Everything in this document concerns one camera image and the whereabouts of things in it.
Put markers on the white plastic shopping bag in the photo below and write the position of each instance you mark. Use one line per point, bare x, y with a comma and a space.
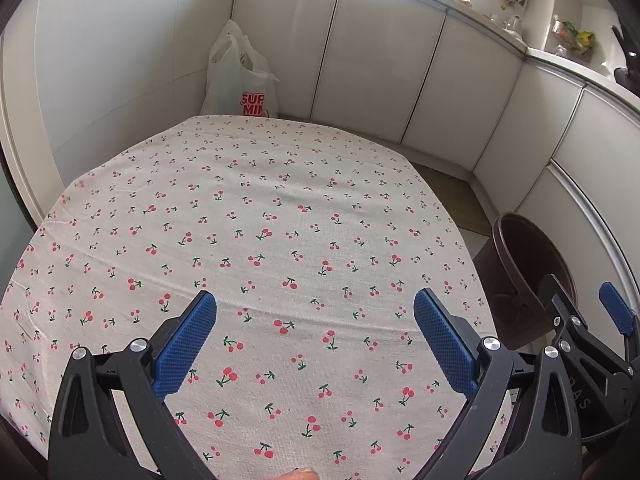
225, 90

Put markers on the yellow snack bag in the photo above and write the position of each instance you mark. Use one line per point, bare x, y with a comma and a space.
586, 40

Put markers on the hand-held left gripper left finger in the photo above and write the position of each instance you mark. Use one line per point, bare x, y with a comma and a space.
185, 345

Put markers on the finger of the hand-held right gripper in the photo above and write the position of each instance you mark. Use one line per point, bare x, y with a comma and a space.
617, 307
567, 317

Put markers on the brown plastic trash bin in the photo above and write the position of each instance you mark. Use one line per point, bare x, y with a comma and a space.
520, 270

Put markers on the red green snack bag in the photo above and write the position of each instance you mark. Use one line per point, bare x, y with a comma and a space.
567, 30

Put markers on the white kitchen countertop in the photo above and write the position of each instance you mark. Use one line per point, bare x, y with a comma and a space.
555, 62

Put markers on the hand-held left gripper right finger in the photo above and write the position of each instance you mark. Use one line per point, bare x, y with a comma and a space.
445, 345

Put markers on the person's left hand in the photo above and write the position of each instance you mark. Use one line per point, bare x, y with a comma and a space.
297, 474

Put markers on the clear glass jar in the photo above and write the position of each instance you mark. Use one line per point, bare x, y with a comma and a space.
513, 24

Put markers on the white kitchen cabinet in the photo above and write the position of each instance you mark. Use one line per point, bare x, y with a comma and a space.
375, 60

